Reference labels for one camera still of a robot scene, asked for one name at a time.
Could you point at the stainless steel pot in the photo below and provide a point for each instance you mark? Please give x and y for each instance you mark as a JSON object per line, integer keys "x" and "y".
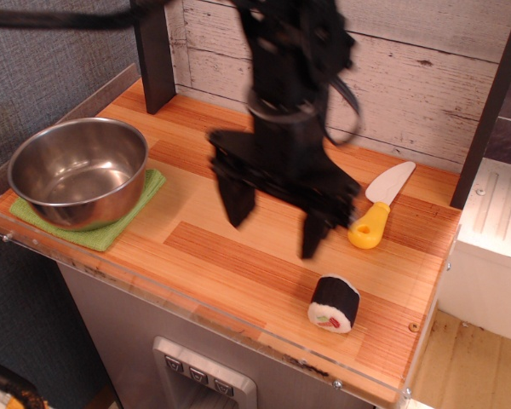
{"x": 81, "y": 174}

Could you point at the plush sushi roll toy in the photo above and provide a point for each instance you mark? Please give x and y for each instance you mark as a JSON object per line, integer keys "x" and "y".
{"x": 334, "y": 304}

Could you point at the clear acrylic edge guard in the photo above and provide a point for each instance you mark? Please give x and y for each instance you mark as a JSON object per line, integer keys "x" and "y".
{"x": 250, "y": 286}

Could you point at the silver dispenser button panel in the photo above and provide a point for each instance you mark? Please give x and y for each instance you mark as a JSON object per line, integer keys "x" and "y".
{"x": 186, "y": 375}

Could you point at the silver toy cabinet front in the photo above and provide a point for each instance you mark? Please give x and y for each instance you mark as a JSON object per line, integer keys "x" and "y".
{"x": 123, "y": 326}

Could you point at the dark left shelf post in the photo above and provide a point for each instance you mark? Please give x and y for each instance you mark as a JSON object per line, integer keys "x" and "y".
{"x": 153, "y": 48}

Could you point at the yellow handled toy knife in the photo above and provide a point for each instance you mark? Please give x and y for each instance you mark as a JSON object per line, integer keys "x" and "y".
{"x": 367, "y": 232}

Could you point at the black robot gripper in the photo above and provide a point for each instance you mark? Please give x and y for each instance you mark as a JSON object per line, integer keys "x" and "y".
{"x": 284, "y": 156}

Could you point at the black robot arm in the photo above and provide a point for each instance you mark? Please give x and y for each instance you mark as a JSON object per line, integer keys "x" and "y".
{"x": 298, "y": 50}

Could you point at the orange object bottom left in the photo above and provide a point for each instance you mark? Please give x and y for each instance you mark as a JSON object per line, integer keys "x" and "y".
{"x": 26, "y": 402}

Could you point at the green cloth mat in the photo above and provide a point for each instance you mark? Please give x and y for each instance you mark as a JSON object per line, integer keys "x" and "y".
{"x": 99, "y": 239}

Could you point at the dark right shelf post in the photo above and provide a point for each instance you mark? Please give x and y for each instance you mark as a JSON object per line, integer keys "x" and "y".
{"x": 482, "y": 135}

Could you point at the dark shelf post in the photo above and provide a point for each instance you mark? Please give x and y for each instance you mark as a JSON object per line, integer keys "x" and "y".
{"x": 153, "y": 48}
{"x": 482, "y": 135}

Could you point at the white toy sink unit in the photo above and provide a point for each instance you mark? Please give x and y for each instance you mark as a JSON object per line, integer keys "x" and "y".
{"x": 476, "y": 285}

